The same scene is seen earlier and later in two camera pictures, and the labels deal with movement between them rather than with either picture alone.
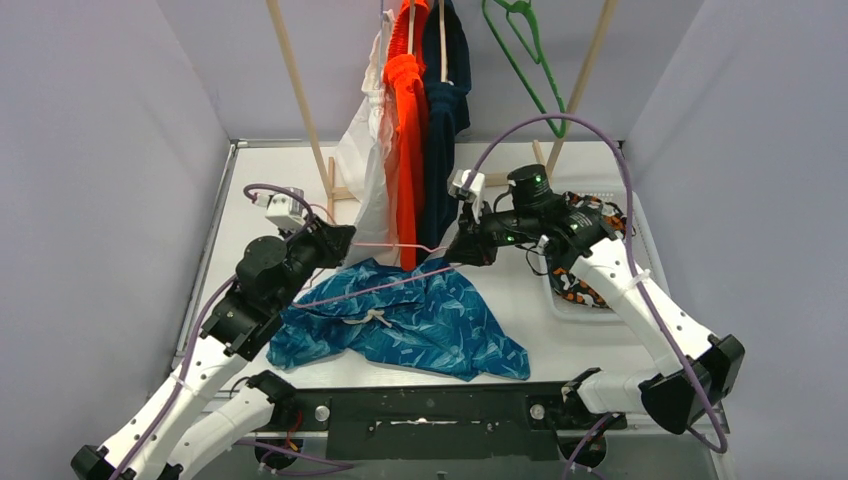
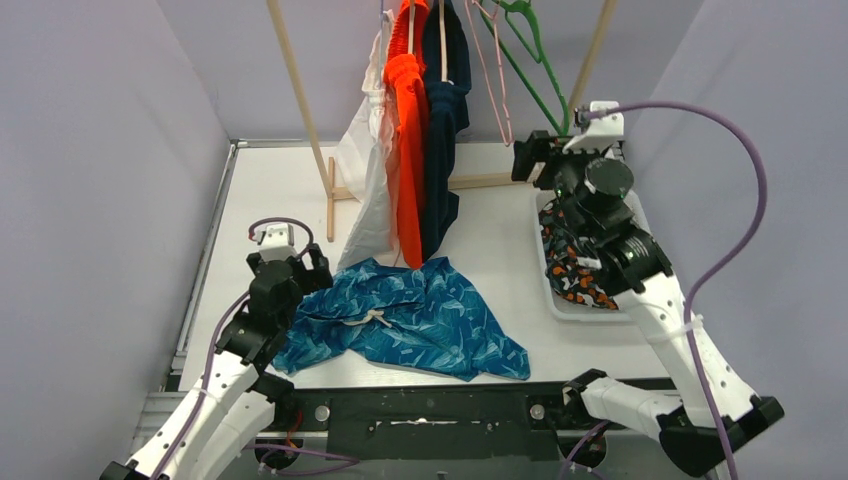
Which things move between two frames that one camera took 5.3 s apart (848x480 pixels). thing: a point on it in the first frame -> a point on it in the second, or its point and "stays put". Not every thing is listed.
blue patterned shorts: [430, 314] stays put
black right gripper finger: [471, 248] -> [527, 153]
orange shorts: [404, 76] stays put
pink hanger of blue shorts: [382, 245] -> [493, 18]
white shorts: [365, 160] stays put
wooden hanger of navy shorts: [442, 43] stays put
